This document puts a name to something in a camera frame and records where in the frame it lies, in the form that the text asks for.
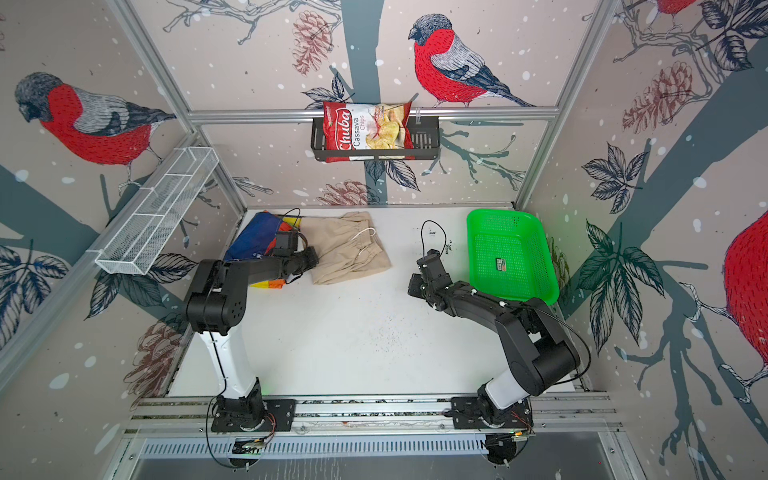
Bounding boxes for rainbow striped shorts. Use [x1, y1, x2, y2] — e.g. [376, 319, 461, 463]
[217, 211, 300, 291]

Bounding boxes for beige shorts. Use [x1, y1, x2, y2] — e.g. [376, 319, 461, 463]
[300, 211, 392, 285]

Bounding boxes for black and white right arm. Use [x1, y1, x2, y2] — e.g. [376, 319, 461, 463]
[408, 250, 581, 431]

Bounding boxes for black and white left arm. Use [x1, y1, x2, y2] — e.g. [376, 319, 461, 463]
[183, 230, 318, 433]

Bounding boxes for green plastic tray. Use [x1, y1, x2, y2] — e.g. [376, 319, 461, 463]
[466, 209, 560, 306]

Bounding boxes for red cassava chips bag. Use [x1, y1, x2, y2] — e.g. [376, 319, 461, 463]
[322, 102, 413, 163]

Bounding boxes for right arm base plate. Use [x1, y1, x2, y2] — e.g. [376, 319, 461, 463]
[443, 396, 533, 431]

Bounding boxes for black wire basket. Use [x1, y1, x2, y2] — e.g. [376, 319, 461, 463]
[310, 116, 441, 163]

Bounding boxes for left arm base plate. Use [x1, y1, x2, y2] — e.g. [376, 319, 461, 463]
[210, 396, 296, 434]

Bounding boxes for white wire mesh shelf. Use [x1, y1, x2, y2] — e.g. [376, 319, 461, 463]
[95, 146, 219, 275]

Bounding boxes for aluminium horizontal frame bar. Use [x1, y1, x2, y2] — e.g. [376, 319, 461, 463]
[187, 106, 561, 126]

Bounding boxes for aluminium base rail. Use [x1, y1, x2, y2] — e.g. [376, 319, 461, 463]
[122, 391, 623, 437]

